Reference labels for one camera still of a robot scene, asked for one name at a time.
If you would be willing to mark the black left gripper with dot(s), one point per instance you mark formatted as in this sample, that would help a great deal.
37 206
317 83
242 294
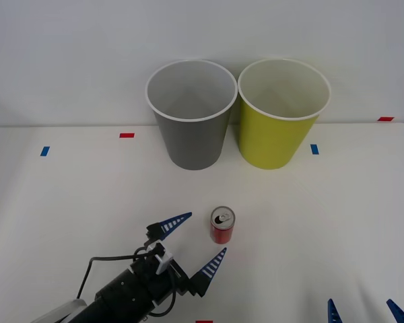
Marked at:
160 286

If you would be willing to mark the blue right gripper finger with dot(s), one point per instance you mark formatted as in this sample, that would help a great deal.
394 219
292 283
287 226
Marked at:
400 314
332 314

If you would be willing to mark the red drink can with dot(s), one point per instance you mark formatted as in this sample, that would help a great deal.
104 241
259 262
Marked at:
221 232

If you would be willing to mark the silver and black left arm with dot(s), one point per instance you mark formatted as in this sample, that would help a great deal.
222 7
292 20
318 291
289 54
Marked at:
121 296

